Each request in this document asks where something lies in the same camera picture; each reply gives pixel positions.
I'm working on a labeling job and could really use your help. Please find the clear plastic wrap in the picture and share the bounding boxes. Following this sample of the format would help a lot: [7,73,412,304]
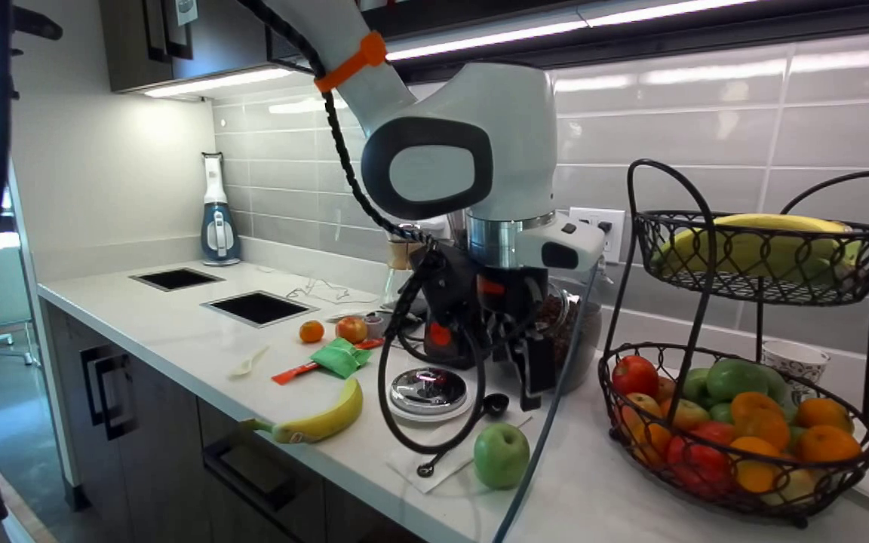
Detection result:
[286,275,383,309]

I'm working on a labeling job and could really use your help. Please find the white paper napkin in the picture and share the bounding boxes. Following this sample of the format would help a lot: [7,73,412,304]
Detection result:
[388,399,536,498]

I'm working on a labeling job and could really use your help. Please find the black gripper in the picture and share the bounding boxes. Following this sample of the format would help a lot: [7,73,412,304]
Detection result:
[449,263,571,414]

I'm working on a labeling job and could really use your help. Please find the black foil packet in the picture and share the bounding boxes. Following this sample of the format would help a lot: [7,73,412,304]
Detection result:
[368,301,412,353]

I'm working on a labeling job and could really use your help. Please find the small green apple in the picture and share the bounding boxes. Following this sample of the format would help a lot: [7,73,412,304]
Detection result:
[679,365,718,406]

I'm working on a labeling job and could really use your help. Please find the plain green apple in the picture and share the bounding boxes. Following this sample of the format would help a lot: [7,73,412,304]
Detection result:
[470,420,534,491]

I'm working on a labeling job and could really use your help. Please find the red-orange round fruit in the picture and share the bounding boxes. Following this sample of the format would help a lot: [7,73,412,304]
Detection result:
[334,313,373,347]

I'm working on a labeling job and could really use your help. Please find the orange fruit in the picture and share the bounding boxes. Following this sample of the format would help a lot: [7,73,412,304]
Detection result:
[794,394,854,434]
[796,423,867,468]
[732,388,786,424]
[732,434,788,495]
[633,424,679,468]
[747,406,796,451]

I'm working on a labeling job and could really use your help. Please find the black coffee grinder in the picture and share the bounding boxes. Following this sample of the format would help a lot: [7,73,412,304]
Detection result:
[417,283,488,371]

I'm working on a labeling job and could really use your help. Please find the dark red apple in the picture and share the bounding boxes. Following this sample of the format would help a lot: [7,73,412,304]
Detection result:
[610,353,661,399]

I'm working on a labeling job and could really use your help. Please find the orange strip wrapper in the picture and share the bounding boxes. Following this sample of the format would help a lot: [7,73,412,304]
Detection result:
[271,357,322,388]

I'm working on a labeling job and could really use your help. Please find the small orange tangerine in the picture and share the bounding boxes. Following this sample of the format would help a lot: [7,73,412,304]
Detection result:
[295,316,329,347]

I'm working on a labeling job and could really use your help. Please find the black wire two-tier rack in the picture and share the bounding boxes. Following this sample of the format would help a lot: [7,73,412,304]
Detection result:
[597,156,869,527]

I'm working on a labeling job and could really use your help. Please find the yellow-red apple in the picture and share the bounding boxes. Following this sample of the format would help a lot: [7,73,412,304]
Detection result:
[618,388,665,431]
[672,399,716,434]

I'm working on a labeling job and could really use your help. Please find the ripe yellow banana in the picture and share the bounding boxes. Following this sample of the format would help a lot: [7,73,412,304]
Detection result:
[712,208,857,241]

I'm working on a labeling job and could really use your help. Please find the spice jars with lids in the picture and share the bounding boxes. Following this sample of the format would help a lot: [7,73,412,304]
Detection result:
[388,236,424,270]

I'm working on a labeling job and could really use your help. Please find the patterned white bowl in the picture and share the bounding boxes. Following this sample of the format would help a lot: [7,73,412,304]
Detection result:
[760,337,829,386]

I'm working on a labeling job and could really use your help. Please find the white plastic utensil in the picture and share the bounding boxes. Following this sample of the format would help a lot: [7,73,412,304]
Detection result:
[230,342,276,384]

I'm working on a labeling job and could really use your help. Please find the pale yellow apple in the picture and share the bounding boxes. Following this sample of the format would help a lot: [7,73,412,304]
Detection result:
[763,464,825,509]

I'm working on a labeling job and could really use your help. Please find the dark narrow upper cabinet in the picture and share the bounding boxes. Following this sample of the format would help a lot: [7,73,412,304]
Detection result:
[98,0,301,96]

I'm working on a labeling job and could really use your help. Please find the orange cable strap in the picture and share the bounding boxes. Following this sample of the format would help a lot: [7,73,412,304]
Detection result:
[315,29,391,96]

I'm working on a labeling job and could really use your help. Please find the large green apple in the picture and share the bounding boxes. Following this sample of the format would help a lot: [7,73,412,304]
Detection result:
[702,355,792,405]

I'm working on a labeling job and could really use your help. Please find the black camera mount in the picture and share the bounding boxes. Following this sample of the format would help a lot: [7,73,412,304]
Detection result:
[0,0,66,101]

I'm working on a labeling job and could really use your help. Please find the blue hose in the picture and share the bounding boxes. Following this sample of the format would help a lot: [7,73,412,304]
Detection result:
[491,253,603,543]

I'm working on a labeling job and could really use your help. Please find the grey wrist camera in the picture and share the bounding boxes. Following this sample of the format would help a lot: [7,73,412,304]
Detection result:
[536,210,610,270]

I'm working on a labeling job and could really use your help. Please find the yellow banana green stem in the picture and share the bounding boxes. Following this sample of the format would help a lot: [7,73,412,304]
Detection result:
[248,375,368,445]

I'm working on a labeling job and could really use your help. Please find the greenish yellow banana bunch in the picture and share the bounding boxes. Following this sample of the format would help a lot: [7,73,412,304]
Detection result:
[658,226,867,286]

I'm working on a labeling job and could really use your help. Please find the dark lower cabinet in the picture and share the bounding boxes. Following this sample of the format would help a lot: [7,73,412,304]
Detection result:
[40,299,430,543]

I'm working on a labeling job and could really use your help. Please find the glass coffee jar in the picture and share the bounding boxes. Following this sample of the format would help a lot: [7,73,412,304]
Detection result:
[544,289,603,394]

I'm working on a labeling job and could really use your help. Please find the green packet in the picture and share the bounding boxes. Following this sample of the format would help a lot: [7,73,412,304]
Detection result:
[312,335,370,384]

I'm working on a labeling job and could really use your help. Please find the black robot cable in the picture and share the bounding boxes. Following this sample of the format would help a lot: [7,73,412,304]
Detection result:
[237,0,495,461]

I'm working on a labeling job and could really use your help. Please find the black drawer handle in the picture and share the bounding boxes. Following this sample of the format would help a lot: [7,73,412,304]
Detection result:
[202,431,301,509]

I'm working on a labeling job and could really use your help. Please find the black cabinet handle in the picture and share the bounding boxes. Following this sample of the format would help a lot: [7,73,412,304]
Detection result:
[78,342,115,424]
[99,353,142,444]

